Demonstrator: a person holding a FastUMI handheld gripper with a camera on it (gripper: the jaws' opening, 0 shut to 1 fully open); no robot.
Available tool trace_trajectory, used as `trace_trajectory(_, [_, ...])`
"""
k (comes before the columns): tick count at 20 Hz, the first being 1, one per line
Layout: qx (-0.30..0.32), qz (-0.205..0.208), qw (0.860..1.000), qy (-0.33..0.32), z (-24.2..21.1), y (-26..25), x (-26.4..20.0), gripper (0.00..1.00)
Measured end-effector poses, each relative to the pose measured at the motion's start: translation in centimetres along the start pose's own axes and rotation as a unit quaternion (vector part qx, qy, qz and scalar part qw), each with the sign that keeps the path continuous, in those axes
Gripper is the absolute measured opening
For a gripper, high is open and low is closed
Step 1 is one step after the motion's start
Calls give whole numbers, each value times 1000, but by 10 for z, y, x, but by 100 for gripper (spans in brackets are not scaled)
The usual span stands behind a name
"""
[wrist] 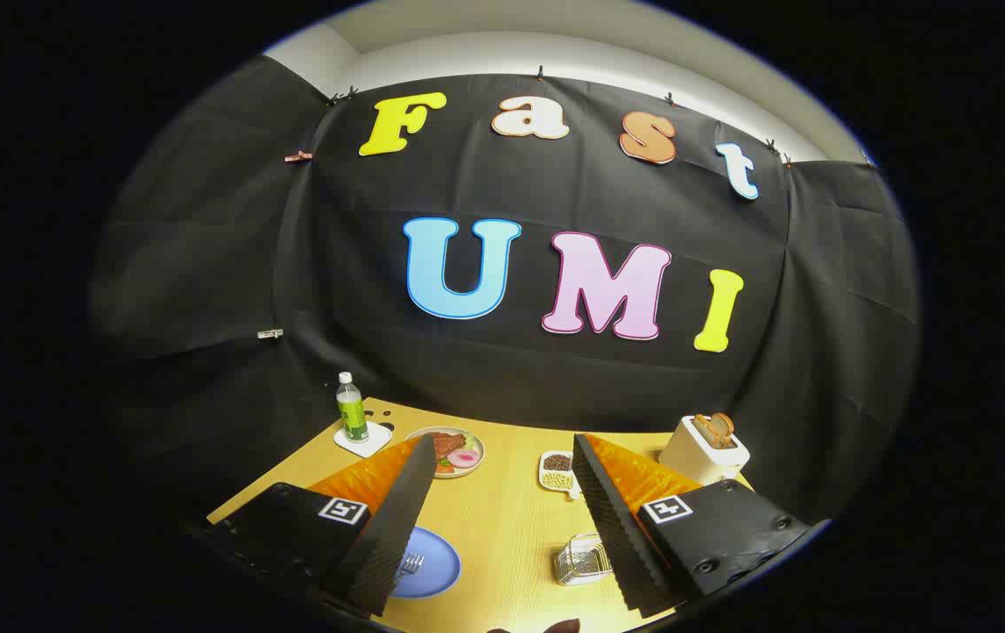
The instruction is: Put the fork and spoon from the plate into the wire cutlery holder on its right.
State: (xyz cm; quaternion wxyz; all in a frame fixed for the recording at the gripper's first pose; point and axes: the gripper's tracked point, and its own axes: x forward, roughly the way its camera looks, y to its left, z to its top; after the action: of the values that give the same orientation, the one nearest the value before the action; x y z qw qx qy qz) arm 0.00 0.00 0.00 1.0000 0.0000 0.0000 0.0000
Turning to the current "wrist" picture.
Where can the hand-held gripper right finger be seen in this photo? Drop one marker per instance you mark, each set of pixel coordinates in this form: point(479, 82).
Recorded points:
point(612, 527)

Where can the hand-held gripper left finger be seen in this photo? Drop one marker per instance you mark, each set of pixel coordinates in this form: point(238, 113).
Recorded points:
point(396, 527)

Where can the blue round plate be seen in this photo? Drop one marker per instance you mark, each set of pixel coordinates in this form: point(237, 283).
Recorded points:
point(433, 567)

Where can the white divided tray of beans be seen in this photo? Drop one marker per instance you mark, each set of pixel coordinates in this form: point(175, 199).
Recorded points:
point(557, 470)

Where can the white square coaster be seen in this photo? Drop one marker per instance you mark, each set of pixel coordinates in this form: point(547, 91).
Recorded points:
point(375, 444)

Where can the plate of meat and vegetables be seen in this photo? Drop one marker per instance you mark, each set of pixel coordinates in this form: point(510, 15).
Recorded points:
point(458, 457)

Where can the white toaster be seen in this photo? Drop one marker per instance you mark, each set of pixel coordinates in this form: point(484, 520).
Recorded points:
point(695, 462)

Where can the green label drink bottle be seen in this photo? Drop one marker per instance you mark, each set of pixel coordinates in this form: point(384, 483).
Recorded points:
point(351, 413)

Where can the toast bread slice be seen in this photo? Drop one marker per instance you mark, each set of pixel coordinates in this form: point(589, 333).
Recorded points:
point(704, 431)
point(724, 425)

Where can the copper cloth clip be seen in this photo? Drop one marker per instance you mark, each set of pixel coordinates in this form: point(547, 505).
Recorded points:
point(298, 156)

